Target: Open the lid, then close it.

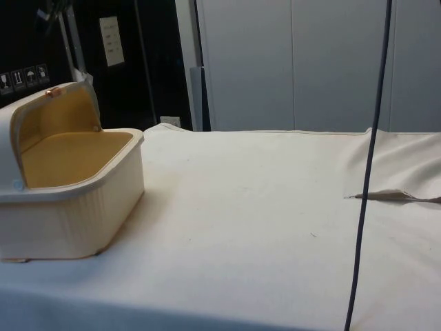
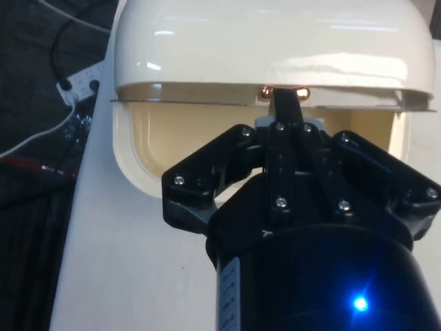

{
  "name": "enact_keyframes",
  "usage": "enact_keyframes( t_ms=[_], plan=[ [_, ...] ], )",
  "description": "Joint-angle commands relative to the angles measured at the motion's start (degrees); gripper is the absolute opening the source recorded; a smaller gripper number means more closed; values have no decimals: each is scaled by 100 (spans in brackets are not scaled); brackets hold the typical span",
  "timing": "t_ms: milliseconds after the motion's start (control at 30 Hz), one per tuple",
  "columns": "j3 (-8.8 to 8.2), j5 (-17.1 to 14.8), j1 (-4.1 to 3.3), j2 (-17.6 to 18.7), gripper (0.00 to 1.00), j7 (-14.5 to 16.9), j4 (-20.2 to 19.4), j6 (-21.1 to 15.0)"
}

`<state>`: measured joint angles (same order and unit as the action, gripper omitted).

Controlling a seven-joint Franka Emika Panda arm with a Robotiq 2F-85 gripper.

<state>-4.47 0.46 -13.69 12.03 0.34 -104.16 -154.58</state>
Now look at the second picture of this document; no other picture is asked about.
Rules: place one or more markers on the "cream box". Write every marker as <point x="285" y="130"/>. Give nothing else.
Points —
<point x="165" y="138"/>

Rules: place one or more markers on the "white power strip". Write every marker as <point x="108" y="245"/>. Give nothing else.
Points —
<point x="81" y="82"/>

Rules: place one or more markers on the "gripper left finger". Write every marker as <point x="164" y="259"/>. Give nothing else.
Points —
<point x="193" y="186"/>

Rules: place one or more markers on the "rounded box lid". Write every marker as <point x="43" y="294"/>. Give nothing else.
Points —
<point x="268" y="41"/>

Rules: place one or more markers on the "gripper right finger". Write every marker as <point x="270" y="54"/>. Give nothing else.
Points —
<point x="379" y="165"/>

